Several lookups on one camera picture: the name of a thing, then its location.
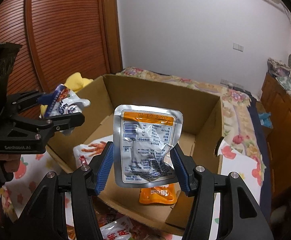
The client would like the white red chicken-feet packet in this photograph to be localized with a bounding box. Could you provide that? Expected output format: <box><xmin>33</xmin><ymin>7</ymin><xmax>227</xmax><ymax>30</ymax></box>
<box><xmin>73</xmin><ymin>135</ymin><xmax>113</xmax><ymax>168</ymax></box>

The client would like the floral white bedsheet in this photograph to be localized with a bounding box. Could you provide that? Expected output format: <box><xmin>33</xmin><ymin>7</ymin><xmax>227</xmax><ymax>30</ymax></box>
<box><xmin>0</xmin><ymin>65</ymin><xmax>268</xmax><ymax>240</ymax></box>

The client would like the person's left hand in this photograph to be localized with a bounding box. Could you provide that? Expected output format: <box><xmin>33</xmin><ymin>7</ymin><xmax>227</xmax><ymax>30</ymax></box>
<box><xmin>0</xmin><ymin>154</ymin><xmax>21</xmax><ymax>172</ymax></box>

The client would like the wooden louvered wardrobe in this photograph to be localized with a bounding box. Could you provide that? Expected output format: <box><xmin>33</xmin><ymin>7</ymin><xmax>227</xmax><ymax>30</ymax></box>
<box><xmin>0</xmin><ymin>0</ymin><xmax>123</xmax><ymax>100</ymax></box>

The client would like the white red snack pouch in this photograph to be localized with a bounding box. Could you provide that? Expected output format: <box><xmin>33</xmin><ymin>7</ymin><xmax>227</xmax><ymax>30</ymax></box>
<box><xmin>100</xmin><ymin>216</ymin><xmax>132</xmax><ymax>240</ymax></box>

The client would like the yellow plush toy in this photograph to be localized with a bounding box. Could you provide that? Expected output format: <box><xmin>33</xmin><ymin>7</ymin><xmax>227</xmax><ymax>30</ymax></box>
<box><xmin>40</xmin><ymin>71</ymin><xmax>94</xmax><ymax>118</ymax></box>

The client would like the wooden sideboard cabinet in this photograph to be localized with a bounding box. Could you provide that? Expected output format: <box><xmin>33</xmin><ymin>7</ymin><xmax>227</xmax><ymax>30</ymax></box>
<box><xmin>261</xmin><ymin>73</ymin><xmax>291</xmax><ymax>199</ymax></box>

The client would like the white wall switch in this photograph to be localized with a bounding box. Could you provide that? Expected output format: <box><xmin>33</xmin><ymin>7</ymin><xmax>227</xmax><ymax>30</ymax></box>
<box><xmin>233</xmin><ymin>43</ymin><xmax>244</xmax><ymax>52</ymax></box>

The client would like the silver foil snack pouch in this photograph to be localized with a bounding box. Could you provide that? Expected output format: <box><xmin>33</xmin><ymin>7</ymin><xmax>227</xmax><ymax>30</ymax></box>
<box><xmin>113</xmin><ymin>105</ymin><xmax>183</xmax><ymax>188</ymax></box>

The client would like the white blue snack packet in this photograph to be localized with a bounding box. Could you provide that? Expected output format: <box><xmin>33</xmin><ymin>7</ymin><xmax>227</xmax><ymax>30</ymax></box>
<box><xmin>38</xmin><ymin>83</ymin><xmax>91</xmax><ymax>137</ymax></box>

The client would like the orange clear snack pouch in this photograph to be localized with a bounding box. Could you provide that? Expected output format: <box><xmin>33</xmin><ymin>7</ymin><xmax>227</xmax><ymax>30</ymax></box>
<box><xmin>139</xmin><ymin>184</ymin><xmax>177</xmax><ymax>205</ymax></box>

